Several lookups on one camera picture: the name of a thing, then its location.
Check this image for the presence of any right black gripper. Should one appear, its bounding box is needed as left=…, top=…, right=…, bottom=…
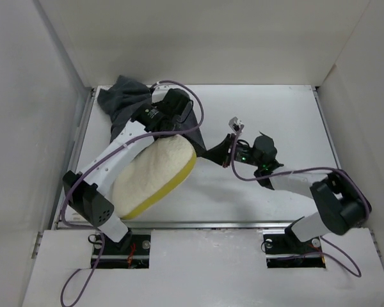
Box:
left=201, top=133, right=262, bottom=168

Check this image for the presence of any dark plaid pillowcase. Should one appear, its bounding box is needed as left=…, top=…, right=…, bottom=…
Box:
left=97, top=75, right=198, bottom=140

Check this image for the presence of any cream pillow with yellow edge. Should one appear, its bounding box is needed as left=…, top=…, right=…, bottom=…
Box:
left=112, top=135, right=197, bottom=220

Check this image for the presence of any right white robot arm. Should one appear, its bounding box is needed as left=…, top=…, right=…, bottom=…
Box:
left=202, top=134, right=372, bottom=252

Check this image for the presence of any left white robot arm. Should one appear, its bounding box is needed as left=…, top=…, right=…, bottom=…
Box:
left=63, top=89, right=196, bottom=254

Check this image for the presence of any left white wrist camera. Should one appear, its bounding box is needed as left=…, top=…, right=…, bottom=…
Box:
left=152, top=84, right=170, bottom=103

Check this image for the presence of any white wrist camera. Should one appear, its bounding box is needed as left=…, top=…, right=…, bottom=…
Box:
left=228, top=116, right=244, bottom=133
left=152, top=84, right=170, bottom=103

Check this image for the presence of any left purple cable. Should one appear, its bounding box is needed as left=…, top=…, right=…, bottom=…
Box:
left=60, top=79, right=207, bottom=304

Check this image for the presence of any purple cable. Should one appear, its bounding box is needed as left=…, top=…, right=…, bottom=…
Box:
left=228, top=122, right=372, bottom=278
left=60, top=79, right=207, bottom=304

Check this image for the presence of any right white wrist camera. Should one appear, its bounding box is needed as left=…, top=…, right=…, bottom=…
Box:
left=228, top=116, right=244, bottom=133

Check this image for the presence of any left aluminium rail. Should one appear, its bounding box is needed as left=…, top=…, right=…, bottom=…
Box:
left=47, top=88, right=96, bottom=230

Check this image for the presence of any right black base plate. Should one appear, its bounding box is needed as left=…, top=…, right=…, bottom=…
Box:
left=260, top=233, right=326, bottom=269

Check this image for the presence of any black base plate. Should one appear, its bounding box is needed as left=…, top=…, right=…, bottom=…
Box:
left=260, top=233, right=326, bottom=269
left=87, top=233, right=151, bottom=269

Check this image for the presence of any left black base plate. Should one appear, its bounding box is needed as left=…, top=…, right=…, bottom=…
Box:
left=87, top=233, right=151, bottom=269

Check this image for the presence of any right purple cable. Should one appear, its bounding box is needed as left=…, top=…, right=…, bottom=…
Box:
left=228, top=122, right=372, bottom=278

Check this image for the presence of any front aluminium rail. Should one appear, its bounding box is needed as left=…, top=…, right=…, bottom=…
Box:
left=51, top=219, right=361, bottom=232

